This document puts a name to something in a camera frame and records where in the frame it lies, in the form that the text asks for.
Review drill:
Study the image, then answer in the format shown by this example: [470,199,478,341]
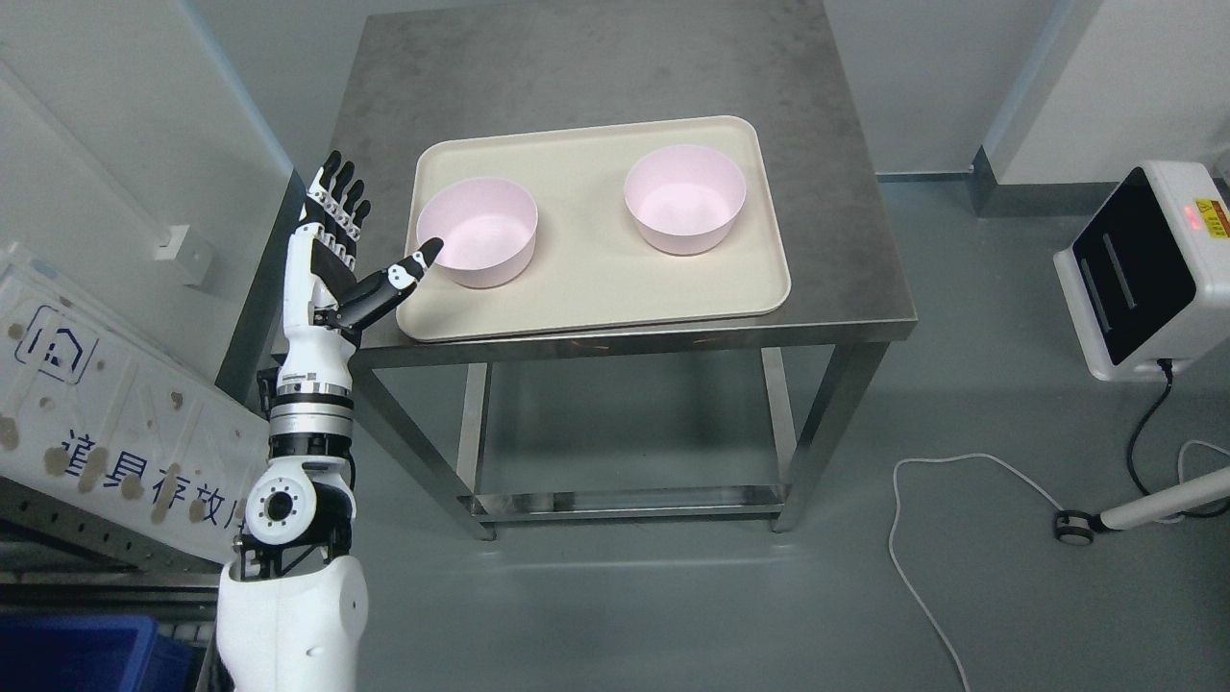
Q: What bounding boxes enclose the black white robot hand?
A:
[276,152,445,397]

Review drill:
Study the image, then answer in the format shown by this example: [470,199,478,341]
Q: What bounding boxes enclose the pink bowl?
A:
[413,176,540,289]
[624,144,750,256]

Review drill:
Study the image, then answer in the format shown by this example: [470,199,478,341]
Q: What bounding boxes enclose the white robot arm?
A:
[216,371,368,691]

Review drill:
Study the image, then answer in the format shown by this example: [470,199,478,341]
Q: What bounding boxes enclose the metal shelf rack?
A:
[1,479,234,691]

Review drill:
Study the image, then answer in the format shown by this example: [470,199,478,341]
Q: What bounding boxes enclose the white sign board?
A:
[1,245,267,562]

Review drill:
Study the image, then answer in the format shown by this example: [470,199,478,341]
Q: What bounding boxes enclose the beige plastic tray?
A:
[397,116,792,342]

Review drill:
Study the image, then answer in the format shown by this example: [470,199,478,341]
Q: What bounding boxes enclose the blue bin bottom left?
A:
[1,616,194,691]

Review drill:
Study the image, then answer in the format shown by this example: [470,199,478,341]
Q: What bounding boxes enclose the stainless steel table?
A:
[331,1,918,540]

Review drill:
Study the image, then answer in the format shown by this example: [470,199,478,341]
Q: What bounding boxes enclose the white stand leg with caster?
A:
[1050,468,1229,546]

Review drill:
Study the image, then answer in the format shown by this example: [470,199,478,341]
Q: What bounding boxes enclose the white black appliance box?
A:
[1053,161,1229,382]

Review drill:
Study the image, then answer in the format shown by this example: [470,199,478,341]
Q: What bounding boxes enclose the white wall socket box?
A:
[155,225,215,286]

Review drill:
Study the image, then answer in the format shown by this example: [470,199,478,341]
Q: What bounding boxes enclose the black power cable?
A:
[1125,359,1230,517]

